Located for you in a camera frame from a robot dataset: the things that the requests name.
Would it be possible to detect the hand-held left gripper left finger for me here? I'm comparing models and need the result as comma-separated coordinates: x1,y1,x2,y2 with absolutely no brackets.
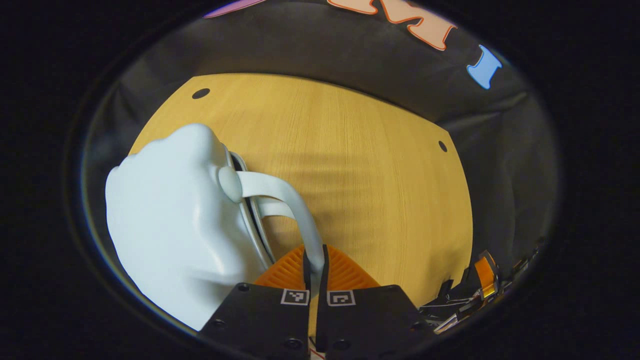
199,244,312,358

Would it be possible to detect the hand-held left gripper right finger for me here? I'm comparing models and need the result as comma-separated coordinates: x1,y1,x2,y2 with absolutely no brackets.
316,244,436,358

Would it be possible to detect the light blue suitcase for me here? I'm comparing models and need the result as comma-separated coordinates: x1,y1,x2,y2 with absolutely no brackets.
105,123,326,332

